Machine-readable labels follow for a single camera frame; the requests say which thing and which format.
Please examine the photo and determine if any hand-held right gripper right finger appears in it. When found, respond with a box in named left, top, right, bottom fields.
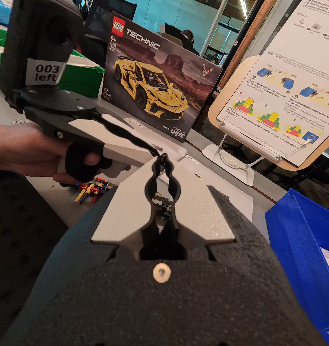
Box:
left=160, top=158, right=236, bottom=260

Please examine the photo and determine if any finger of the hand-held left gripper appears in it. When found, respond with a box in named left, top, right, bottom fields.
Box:
left=95, top=112, right=166, bottom=160
left=68, top=118, right=155, bottom=167

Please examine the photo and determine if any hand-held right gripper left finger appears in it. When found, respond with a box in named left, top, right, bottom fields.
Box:
left=92, top=157, right=161, bottom=260

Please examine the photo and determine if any white lego instruction booklet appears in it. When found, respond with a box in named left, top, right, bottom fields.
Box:
left=123, top=117, right=254, bottom=219

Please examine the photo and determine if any lego car chassis assembly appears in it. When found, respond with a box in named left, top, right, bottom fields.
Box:
left=74, top=177, right=174, bottom=220

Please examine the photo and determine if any black lego set box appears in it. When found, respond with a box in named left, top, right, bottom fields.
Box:
left=101, top=11, right=223, bottom=143

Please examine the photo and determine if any person's left hand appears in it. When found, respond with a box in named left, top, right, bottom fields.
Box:
left=0, top=122, right=132, bottom=187

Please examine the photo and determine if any green plastic bin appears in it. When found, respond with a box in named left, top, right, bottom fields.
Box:
left=0, top=23, right=105, bottom=98

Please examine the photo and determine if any white crumpled paper sheet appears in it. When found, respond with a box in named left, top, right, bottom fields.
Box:
left=0, top=45, right=100, bottom=69

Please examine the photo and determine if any white folding tablet stand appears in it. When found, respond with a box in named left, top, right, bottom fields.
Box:
left=202, top=122, right=283, bottom=187

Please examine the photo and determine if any blue plastic bin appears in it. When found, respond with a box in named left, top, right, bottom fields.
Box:
left=265, top=188, right=329, bottom=346

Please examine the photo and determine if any white document stand with sheet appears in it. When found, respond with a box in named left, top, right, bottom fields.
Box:
left=208, top=55, right=329, bottom=171

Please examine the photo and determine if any wooden support column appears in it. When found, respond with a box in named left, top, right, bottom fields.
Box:
left=218, top=0, right=278, bottom=90

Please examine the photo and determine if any printed instruction sheet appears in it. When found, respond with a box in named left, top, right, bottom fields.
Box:
left=216, top=0, right=329, bottom=167

